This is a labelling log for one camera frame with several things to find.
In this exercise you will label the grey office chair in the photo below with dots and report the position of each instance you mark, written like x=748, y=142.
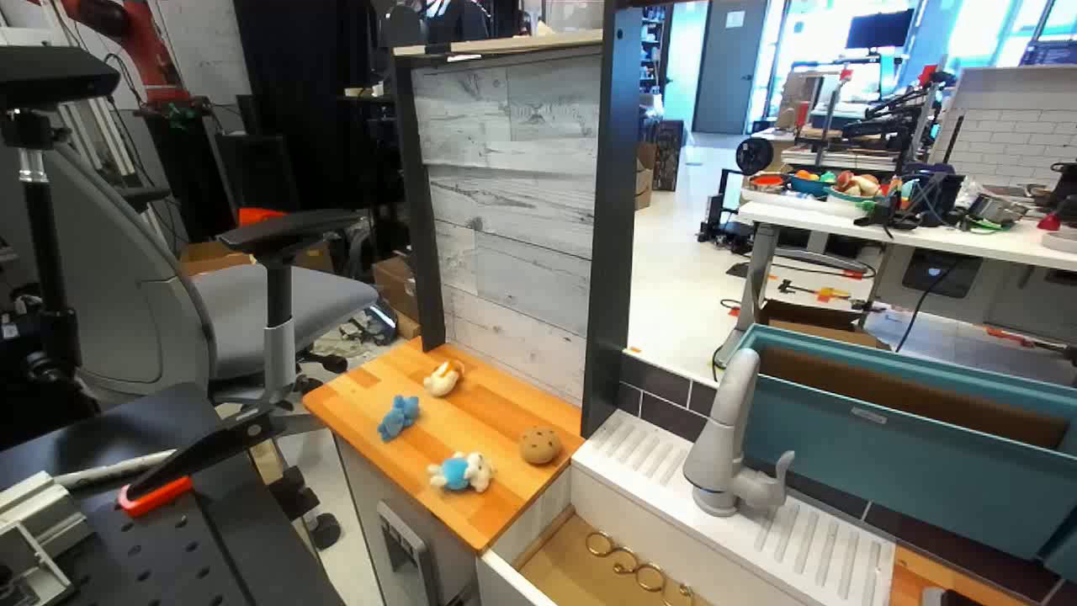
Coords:
x=145, y=326

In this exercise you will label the black clamp orange tip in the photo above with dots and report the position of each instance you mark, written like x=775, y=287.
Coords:
x=177, y=477

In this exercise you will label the black vertical frame post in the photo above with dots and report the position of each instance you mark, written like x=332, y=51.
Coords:
x=615, y=209

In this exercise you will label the teal storage bin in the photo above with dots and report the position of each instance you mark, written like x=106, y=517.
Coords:
x=972, y=453

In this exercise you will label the cream yellow plush toy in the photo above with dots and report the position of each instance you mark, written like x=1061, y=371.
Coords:
x=442, y=380

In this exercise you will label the black camera stand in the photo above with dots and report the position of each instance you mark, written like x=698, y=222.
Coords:
x=44, y=391

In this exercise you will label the white brick backsplash panel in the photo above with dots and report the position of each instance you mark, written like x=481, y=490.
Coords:
x=510, y=151

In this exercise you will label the white cluttered desk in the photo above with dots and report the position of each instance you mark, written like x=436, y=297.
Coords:
x=1001, y=255

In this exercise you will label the wooden toy kitchen counter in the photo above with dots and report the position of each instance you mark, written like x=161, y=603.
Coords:
x=424, y=539

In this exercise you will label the small blue plush toy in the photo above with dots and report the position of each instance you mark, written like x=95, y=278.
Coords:
x=397, y=420

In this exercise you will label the black perforated table plate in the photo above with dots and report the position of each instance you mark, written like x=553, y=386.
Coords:
x=223, y=545

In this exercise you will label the blue white plush toy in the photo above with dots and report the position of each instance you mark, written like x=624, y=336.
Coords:
x=461, y=473

